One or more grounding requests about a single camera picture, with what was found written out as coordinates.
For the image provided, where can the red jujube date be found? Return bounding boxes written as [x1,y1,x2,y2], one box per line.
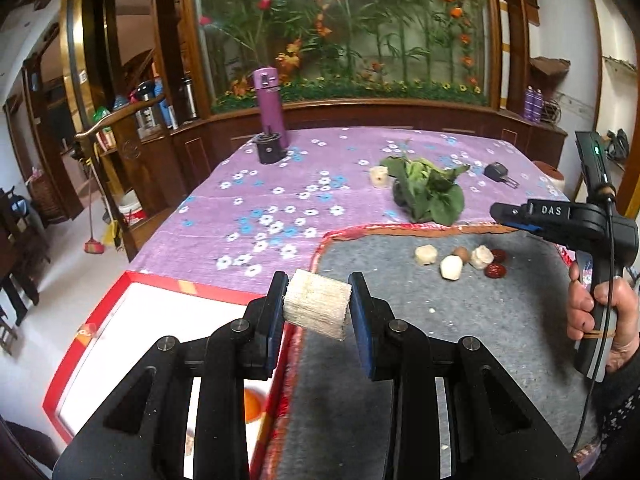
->
[484,262,506,280]

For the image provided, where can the brown longan fruit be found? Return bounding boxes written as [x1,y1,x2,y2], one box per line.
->
[451,246,471,264]

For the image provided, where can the sugarcane piece cylinder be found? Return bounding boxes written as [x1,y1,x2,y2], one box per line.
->
[439,255,464,282]

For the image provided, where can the orange tangerine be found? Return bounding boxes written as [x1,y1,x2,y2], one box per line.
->
[244,387,267,424]

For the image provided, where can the sugarcane piece long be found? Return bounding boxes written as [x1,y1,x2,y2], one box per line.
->
[283,269,352,341]

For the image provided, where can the patterned dark sleeve forearm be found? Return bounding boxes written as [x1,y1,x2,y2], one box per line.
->
[585,351,639,479]

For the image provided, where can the person right hand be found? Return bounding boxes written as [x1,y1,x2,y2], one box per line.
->
[566,261,640,373]

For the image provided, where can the black car key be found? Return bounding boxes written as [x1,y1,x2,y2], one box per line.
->
[484,162,520,188]

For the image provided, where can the grey felt mat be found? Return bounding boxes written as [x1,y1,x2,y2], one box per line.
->
[262,232,596,479]

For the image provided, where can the green leafy vegetable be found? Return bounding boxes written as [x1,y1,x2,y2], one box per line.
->
[380,153,470,226]

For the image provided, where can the sugarcane piece top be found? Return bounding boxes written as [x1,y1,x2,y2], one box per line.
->
[414,244,438,266]

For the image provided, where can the purple bottles on shelf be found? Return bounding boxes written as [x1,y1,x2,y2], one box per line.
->
[523,86,544,124]

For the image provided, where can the red white box tray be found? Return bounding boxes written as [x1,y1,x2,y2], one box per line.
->
[41,270,302,480]

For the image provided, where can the sugarcane piece near vegetable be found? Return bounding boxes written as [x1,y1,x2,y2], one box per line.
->
[369,166,390,188]

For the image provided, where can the red broom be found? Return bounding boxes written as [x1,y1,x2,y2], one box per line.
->
[84,178,105,255]

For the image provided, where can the white red bucket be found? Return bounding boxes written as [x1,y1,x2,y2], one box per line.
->
[118,190,146,226]

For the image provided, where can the purple floral tablecloth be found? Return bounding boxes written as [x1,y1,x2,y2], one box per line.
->
[130,127,563,292]

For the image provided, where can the flower mural panel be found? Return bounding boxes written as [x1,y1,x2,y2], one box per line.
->
[195,0,488,113]

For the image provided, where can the purple thermos bottle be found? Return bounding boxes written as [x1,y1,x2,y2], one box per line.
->
[253,66,288,150]

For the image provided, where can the wooden chair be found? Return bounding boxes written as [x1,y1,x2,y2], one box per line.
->
[75,94,189,260]

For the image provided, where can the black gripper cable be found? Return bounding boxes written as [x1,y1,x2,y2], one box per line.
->
[569,199,618,456]

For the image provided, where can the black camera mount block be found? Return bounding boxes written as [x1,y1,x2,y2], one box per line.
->
[252,132,288,165]

